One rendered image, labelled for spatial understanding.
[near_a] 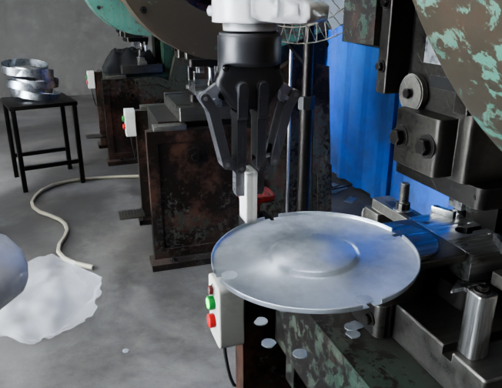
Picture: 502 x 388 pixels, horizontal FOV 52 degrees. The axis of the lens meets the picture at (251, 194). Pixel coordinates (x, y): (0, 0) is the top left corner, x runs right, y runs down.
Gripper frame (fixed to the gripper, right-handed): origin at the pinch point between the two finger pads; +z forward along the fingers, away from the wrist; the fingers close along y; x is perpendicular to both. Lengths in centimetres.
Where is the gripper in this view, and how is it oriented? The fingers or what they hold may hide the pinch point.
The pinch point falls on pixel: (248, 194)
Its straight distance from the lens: 66.8
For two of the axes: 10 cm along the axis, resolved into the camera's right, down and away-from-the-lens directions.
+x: 3.2, 3.3, -8.9
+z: -0.1, 9.4, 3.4
